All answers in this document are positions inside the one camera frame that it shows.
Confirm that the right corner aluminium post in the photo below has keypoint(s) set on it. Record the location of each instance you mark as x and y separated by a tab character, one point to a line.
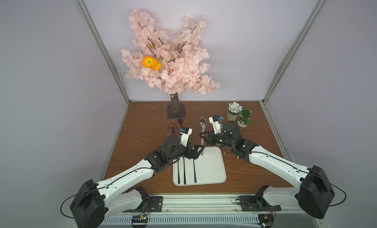
292	50

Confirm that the dark metal tree base plate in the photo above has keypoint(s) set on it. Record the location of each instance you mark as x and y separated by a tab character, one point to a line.
180	114

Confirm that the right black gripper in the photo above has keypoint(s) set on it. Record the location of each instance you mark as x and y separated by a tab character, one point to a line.
214	138

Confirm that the white square tray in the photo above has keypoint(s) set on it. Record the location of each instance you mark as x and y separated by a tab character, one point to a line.
210	168

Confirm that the magenta purple spoon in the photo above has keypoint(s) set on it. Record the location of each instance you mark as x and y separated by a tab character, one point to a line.
180	121

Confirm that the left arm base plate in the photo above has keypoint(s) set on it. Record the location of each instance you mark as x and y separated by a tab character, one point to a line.
152	204

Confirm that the corner aluminium post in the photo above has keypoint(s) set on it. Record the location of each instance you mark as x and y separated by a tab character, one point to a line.
292	50
102	48

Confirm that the left corner aluminium post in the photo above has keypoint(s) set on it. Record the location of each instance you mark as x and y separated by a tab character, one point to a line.
102	48

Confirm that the white flowers in beige pot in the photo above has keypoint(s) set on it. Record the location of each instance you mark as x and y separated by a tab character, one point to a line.
234	109

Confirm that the left circuit board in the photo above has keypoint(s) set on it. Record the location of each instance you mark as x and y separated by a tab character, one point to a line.
139	221

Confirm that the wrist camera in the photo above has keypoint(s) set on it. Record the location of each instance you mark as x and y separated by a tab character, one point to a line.
185	133
216	122

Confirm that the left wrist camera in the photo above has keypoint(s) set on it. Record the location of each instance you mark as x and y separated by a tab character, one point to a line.
185	133

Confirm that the circuit board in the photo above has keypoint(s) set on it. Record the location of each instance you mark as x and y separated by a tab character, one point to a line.
265	220
139	221

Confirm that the blue fork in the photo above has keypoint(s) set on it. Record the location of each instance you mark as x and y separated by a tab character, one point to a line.
194	171

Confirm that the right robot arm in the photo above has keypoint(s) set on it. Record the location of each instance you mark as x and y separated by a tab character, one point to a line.
310	187

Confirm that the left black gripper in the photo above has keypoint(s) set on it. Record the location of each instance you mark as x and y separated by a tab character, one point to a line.
188	151

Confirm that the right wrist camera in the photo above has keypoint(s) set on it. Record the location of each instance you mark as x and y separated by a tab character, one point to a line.
216	122

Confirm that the green plant in white pot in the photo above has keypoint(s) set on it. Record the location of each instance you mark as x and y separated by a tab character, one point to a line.
244	117

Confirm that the orange artificial flower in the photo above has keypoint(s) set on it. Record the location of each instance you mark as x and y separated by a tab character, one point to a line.
152	63

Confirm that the rainbow iridescent fork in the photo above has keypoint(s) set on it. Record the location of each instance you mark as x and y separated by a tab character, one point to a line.
178	173

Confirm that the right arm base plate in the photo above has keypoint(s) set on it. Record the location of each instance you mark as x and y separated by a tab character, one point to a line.
256	204

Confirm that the aluminium front rail frame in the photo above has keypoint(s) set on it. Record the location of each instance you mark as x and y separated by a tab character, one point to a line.
200	204

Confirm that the silver pink spoon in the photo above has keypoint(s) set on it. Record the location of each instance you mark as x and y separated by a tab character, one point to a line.
203	124

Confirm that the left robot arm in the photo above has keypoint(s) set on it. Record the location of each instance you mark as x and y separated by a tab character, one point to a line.
95	201

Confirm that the right circuit board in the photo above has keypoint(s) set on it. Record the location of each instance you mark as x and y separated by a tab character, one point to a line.
265	220

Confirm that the pink cherry blossom tree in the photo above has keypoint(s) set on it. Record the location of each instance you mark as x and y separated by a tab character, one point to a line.
182	57

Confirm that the dark purple spoon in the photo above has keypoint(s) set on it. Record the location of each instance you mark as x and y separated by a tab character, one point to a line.
184	167

